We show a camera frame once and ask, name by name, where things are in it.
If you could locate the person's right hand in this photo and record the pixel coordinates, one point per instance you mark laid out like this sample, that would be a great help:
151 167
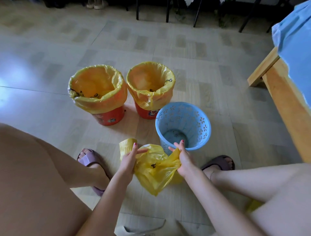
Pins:
186 161

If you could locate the person's left hand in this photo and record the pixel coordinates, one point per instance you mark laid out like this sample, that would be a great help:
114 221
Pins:
126 163

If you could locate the person's left thumb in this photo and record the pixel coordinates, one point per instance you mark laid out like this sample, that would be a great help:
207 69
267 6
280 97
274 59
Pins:
142 151

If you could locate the person's right thumb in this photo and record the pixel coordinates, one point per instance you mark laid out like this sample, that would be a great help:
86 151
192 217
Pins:
172 148

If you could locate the yellow plastic bag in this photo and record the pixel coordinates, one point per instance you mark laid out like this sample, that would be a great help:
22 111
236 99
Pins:
155 170

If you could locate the person's right forearm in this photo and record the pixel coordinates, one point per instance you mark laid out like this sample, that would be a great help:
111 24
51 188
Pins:
213 204

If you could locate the person's left forearm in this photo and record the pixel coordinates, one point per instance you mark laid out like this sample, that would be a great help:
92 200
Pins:
107 201

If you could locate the blue perforated plastic basket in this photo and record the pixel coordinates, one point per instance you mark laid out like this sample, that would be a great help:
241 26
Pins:
194 121

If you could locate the orange bin with narrow liner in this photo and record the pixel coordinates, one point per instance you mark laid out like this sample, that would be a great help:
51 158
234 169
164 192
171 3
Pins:
145 113

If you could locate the orange bin with wide liner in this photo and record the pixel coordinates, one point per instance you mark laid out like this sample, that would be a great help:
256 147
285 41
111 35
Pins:
110 118

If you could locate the dark purple slipper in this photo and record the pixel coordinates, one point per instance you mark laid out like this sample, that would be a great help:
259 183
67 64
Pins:
218 161

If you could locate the light purple slipper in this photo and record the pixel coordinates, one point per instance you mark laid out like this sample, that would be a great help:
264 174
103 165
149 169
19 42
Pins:
88 159

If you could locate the narrow yellow bin liner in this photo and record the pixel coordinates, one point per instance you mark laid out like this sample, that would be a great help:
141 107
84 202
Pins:
150 80

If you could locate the white paper sheet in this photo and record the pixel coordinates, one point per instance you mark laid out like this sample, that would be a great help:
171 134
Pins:
143 228

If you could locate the wide yellow bin liner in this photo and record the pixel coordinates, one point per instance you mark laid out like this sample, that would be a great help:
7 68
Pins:
97 85

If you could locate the crumpled yellow bag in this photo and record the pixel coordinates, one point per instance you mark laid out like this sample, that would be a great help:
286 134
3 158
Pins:
254 205

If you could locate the person's right leg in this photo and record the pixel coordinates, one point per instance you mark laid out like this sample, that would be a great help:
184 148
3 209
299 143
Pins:
267 187

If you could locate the person's leg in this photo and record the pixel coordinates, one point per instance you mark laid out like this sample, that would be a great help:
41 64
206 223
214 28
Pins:
267 187
31 184

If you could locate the person's left leg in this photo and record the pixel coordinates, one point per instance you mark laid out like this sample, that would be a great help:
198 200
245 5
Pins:
31 184

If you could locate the black chair leg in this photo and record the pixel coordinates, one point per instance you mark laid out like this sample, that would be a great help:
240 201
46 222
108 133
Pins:
198 13
137 9
168 11
247 17

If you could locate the pair of light shoes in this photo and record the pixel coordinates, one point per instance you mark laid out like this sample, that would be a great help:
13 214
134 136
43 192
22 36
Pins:
97 3

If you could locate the blue bed sheet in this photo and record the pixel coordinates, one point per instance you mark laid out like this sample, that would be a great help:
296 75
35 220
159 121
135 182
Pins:
296 48

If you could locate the wooden bed frame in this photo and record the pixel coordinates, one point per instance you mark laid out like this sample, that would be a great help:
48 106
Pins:
284 102

